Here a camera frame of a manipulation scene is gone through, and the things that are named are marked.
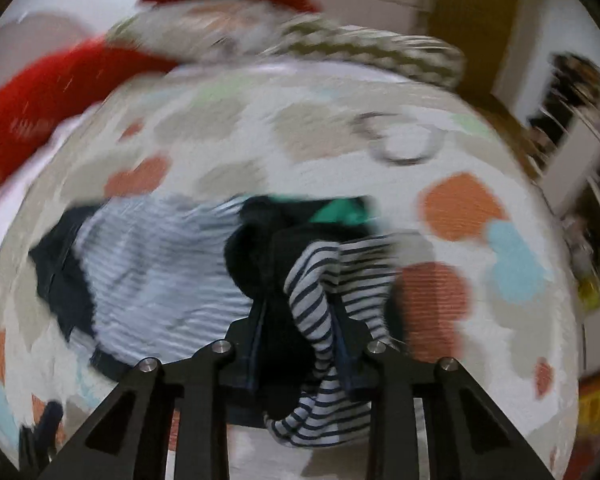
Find large red pillow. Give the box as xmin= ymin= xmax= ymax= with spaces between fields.
xmin=0 ymin=38 xmax=178 ymax=187

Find white shelf unit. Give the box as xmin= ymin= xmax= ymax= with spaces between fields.
xmin=527 ymin=52 xmax=600 ymax=312

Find brown wooden door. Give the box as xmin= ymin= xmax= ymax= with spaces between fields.
xmin=419 ymin=0 xmax=531 ymax=97

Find floral grey pillow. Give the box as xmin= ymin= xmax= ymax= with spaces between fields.
xmin=105 ymin=0 xmax=297 ymax=64

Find heart patterned quilt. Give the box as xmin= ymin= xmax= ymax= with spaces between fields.
xmin=0 ymin=63 xmax=578 ymax=479

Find navy striped frog pants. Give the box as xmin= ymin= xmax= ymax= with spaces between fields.
xmin=29 ymin=195 xmax=398 ymax=448

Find olive dotted bolster pillow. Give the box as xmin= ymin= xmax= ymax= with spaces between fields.
xmin=270 ymin=14 xmax=465 ymax=90

